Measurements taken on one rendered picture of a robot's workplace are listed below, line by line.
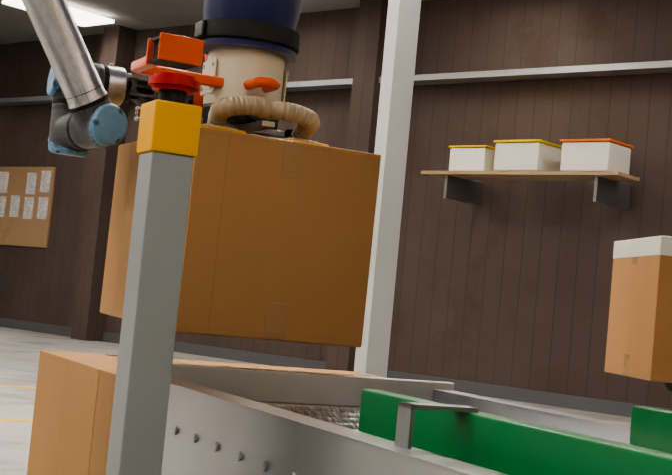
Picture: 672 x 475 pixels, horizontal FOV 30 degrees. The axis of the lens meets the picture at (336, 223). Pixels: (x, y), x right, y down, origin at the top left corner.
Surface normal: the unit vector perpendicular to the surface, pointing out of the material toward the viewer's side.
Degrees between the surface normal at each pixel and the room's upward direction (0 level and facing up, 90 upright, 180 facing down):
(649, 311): 90
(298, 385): 90
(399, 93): 90
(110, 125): 93
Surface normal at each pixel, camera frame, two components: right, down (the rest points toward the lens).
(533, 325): -0.64, -0.11
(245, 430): -0.89, -0.11
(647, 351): -0.99, -0.10
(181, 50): 0.44, 0.00
